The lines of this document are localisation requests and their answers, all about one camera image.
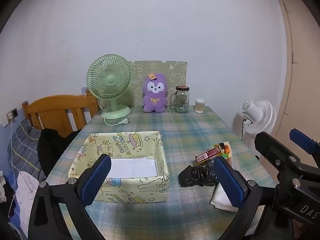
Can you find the green cartoon printed board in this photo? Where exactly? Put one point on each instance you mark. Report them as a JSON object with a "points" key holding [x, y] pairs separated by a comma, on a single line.
{"points": [[175, 72]]}

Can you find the white crumpled cloth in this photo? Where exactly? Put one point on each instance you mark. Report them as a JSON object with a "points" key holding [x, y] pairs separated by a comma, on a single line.
{"points": [[3, 187]]}

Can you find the white bed cloth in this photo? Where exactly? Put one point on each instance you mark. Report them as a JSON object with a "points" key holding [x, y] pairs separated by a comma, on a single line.
{"points": [[27, 192]]}

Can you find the black plastic bag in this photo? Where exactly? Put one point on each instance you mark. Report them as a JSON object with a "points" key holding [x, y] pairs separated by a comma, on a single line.
{"points": [[195, 176]]}

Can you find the beige door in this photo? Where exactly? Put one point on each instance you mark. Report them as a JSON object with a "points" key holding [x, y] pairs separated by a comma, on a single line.
{"points": [[300, 67]]}

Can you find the cotton swab container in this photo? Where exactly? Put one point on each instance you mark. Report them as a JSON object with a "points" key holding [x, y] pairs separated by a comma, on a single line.
{"points": [[200, 106]]}

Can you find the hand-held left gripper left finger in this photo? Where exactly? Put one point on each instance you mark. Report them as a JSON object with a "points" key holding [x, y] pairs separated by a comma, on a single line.
{"points": [[96, 180]]}

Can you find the blue plaid pillow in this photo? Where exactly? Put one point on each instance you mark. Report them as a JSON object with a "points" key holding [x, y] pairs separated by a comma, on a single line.
{"points": [[25, 145]]}

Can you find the white wall socket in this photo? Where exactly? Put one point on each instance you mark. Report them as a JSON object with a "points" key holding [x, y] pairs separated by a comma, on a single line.
{"points": [[9, 116]]}

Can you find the clear zip bag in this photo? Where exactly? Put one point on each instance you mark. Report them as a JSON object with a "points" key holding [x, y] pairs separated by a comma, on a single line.
{"points": [[236, 165]]}

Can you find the dark wall socket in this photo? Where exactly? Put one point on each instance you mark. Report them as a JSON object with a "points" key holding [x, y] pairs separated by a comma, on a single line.
{"points": [[15, 112]]}

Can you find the pale blue wall sticker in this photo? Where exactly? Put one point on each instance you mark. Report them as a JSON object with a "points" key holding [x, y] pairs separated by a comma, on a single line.
{"points": [[84, 91]]}

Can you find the plaid tablecloth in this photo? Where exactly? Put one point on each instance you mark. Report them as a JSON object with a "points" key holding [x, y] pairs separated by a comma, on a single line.
{"points": [[175, 130]]}

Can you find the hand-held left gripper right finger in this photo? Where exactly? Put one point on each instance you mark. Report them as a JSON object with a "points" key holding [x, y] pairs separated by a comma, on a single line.
{"points": [[228, 182]]}

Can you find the purple plush toy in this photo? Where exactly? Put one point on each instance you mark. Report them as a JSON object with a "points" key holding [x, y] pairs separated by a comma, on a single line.
{"points": [[155, 100]]}

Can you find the yellow cartoon printed storage box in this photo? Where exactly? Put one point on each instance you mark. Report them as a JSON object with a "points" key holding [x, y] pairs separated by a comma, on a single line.
{"points": [[140, 142]]}

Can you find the black garment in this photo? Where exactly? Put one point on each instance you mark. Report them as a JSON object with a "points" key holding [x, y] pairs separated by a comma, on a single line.
{"points": [[52, 145]]}

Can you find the red snack packet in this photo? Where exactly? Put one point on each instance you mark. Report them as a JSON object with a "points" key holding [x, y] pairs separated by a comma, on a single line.
{"points": [[207, 155]]}

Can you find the glass jar mug with lid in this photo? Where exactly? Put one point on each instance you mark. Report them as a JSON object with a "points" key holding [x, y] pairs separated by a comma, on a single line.
{"points": [[181, 102]]}

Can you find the green desk fan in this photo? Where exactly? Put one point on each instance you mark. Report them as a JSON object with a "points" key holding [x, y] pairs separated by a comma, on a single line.
{"points": [[109, 80]]}

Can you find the white standing fan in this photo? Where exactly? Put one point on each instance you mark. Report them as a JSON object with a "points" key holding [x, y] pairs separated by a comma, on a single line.
{"points": [[265, 120]]}

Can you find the wooden bed headboard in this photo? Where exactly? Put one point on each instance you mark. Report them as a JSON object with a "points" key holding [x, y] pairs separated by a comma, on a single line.
{"points": [[57, 105]]}

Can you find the blue bed sheet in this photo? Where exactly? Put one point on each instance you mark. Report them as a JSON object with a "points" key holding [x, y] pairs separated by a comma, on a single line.
{"points": [[17, 220]]}

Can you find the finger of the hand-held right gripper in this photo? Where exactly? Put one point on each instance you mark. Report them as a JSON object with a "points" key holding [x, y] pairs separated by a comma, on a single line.
{"points": [[302, 140], [270, 147]]}

